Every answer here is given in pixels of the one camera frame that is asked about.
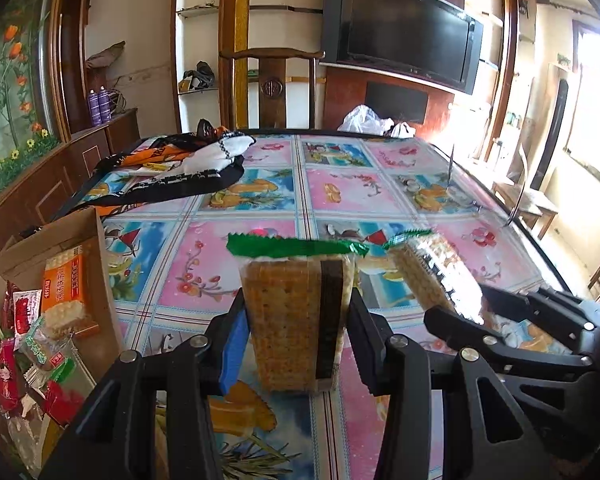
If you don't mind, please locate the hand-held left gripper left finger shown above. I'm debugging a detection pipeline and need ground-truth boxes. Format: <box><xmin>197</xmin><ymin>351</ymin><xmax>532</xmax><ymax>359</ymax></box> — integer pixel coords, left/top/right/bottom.
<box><xmin>37</xmin><ymin>287</ymin><xmax>253</xmax><ymax>480</ymax></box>

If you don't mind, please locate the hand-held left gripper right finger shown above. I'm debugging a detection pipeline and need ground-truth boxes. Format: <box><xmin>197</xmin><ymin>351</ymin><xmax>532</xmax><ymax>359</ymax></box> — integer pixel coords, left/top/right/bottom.
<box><xmin>349</xmin><ymin>290</ymin><xmax>548</xmax><ymax>480</ymax></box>

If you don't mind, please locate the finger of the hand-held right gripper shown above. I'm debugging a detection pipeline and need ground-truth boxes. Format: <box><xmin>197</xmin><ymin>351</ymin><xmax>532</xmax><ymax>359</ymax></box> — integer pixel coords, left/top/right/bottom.
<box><xmin>481</xmin><ymin>284</ymin><xmax>600</xmax><ymax>333</ymax></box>
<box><xmin>424</xmin><ymin>306</ymin><xmax>600</xmax><ymax>461</ymax></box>

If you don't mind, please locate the green cracker packet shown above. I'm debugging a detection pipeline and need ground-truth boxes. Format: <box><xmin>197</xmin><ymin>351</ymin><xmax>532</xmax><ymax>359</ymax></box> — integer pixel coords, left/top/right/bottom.
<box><xmin>382</xmin><ymin>229</ymin><xmax>486</xmax><ymax>323</ymax></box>
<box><xmin>226</xmin><ymin>232</ymin><xmax>371</xmax><ymax>393</ymax></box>

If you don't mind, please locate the silver dark snack packet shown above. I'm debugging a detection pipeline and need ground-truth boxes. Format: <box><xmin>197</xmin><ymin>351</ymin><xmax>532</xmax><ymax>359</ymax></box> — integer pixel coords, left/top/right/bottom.
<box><xmin>55</xmin><ymin>350</ymin><xmax>97</xmax><ymax>397</ymax></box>

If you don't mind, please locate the orange cracker packet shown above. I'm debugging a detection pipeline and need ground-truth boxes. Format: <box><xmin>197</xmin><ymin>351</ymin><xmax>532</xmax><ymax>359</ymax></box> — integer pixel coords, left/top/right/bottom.
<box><xmin>41</xmin><ymin>245</ymin><xmax>102</xmax><ymax>338</ymax></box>

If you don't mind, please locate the cardboard box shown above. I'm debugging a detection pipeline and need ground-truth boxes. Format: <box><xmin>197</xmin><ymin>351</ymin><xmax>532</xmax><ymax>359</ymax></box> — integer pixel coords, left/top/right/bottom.
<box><xmin>0</xmin><ymin>206</ymin><xmax>126</xmax><ymax>480</ymax></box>

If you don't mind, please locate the wooden stool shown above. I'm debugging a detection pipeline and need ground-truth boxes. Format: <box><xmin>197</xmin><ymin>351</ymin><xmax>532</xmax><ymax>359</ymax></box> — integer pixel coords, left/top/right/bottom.
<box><xmin>492</xmin><ymin>180</ymin><xmax>560</xmax><ymax>241</ymax></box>

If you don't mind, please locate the printed tablecloth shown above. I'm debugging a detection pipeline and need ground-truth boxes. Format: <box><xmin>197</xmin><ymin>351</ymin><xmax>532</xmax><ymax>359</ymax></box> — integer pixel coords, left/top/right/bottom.
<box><xmin>67</xmin><ymin>130</ymin><xmax>581</xmax><ymax>480</ymax></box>

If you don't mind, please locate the short red snack packet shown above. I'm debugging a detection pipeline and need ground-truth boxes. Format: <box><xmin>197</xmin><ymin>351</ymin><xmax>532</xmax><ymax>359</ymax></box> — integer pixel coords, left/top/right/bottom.
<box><xmin>42</xmin><ymin>379</ymin><xmax>86</xmax><ymax>426</ymax></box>

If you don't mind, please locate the black orange printed scarf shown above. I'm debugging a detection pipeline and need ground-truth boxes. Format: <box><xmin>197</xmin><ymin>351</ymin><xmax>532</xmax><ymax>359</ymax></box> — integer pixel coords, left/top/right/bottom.
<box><xmin>50</xmin><ymin>119</ymin><xmax>257</xmax><ymax>221</ymax></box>

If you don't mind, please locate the black curved board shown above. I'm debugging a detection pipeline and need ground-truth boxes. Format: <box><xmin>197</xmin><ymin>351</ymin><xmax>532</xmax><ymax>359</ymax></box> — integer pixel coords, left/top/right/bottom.
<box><xmin>542</xmin><ymin>79</ymin><xmax>572</xmax><ymax>192</ymax></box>

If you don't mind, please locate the clear green print packet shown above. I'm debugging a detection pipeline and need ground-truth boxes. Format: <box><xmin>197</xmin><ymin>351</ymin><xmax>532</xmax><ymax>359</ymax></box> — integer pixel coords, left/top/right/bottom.
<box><xmin>24</xmin><ymin>320</ymin><xmax>76</xmax><ymax>378</ymax></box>

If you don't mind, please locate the bright window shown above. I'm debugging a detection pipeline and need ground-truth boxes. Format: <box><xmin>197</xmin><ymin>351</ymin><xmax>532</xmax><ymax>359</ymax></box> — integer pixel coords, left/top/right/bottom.
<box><xmin>565</xmin><ymin>20</ymin><xmax>600</xmax><ymax>186</ymax></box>

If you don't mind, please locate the red white snack packet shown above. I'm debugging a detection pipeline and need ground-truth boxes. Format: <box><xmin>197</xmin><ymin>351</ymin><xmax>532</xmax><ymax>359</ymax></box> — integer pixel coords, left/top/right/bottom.
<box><xmin>2</xmin><ymin>282</ymin><xmax>43</xmax><ymax>333</ymax></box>

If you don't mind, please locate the clear brown snack packet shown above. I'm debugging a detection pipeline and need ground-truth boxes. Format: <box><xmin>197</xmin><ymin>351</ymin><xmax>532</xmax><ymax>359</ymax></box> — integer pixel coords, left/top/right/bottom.
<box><xmin>7</xmin><ymin>400</ymin><xmax>61</xmax><ymax>476</ymax></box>

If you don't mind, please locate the large white plastic bag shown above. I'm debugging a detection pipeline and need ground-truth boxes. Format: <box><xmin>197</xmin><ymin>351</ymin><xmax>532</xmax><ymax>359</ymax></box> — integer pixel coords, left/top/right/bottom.
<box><xmin>337</xmin><ymin>105</ymin><xmax>396</xmax><ymax>136</ymax></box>

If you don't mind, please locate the long red snack packet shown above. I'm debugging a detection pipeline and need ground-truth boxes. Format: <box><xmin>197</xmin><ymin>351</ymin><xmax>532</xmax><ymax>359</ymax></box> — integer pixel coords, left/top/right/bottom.
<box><xmin>0</xmin><ymin>337</ymin><xmax>22</xmax><ymax>413</ymax></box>

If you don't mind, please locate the wooden cabinet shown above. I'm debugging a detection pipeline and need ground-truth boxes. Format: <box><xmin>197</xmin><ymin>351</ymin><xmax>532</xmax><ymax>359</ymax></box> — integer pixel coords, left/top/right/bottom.
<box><xmin>0</xmin><ymin>107</ymin><xmax>141</xmax><ymax>281</ymax></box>

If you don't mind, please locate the wooden chair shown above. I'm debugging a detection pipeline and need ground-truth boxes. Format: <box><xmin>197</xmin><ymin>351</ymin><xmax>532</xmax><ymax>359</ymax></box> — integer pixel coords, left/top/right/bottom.
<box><xmin>219</xmin><ymin>47</ymin><xmax>326</xmax><ymax>131</ymax></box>

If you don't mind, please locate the dark bag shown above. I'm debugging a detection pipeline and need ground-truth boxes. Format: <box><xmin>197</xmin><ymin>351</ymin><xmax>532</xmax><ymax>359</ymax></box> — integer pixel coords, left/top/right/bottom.
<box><xmin>179</xmin><ymin>61</ymin><xmax>216</xmax><ymax>93</ymax></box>

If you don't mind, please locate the black flat television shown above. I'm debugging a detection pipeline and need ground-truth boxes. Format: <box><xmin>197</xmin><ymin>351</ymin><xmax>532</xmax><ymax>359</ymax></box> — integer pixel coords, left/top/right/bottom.
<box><xmin>322</xmin><ymin>0</ymin><xmax>485</xmax><ymax>95</ymax></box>

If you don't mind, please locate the brown bag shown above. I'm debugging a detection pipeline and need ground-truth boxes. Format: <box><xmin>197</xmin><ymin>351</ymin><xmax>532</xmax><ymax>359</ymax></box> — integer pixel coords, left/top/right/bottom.
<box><xmin>85</xmin><ymin>41</ymin><xmax>127</xmax><ymax>68</ymax></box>

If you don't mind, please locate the flower wall mural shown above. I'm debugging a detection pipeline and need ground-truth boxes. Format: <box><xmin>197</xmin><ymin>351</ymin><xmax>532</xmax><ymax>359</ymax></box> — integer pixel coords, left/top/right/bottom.
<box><xmin>0</xmin><ymin>0</ymin><xmax>63</xmax><ymax>211</ymax></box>

